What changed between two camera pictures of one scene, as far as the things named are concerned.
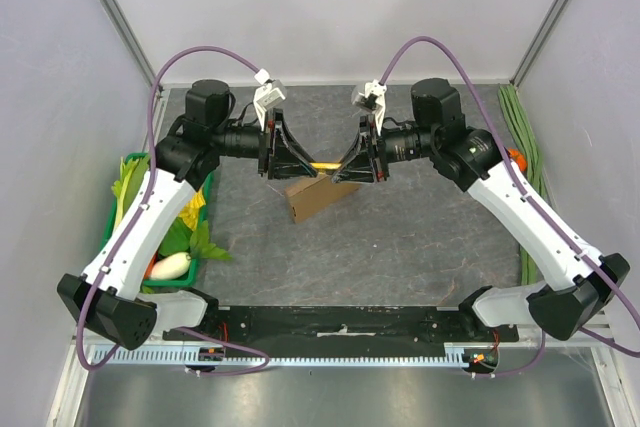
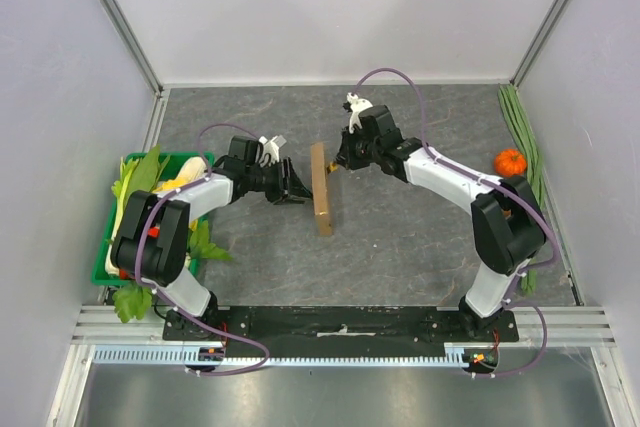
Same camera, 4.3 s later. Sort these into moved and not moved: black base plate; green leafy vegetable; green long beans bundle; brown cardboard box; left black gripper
Moved: left black gripper; brown cardboard box
Not moved: green long beans bundle; green leafy vegetable; black base plate
